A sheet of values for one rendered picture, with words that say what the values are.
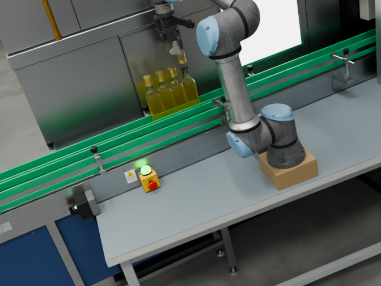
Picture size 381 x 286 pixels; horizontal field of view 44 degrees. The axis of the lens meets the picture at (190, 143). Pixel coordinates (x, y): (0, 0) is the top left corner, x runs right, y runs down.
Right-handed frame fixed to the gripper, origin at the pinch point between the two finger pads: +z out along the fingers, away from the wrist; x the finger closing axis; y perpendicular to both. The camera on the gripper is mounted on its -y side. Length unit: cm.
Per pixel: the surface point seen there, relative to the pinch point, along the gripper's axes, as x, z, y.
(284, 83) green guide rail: 4, 29, -46
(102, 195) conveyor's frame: 16, 42, 53
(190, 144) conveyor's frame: 15.8, 34.8, 10.3
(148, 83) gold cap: 1.8, 6.5, 17.9
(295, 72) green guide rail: 4, 26, -53
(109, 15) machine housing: -14.7, -22.6, 22.8
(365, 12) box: -10, 16, -106
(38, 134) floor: -253, 120, 86
